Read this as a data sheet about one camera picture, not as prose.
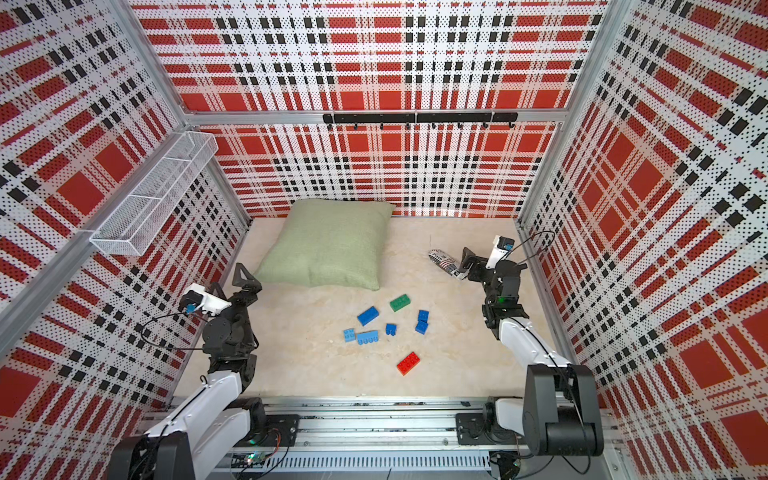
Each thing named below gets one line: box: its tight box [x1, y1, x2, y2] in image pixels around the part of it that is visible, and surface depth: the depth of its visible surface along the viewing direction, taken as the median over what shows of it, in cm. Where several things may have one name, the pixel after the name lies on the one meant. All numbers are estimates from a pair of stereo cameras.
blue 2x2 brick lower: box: [415, 319, 429, 335], surface depth 92 cm
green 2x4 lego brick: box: [389, 294, 411, 312], surface depth 99 cm
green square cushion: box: [253, 199, 395, 291], surface depth 97 cm
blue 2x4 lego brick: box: [357, 306, 380, 326], surface depth 95 cm
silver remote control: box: [428, 249, 464, 279], surface depth 106 cm
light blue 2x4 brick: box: [357, 330, 379, 345], surface depth 90 cm
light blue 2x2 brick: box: [343, 328, 356, 343], surface depth 91 cm
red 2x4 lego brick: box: [396, 352, 421, 376], surface depth 86 cm
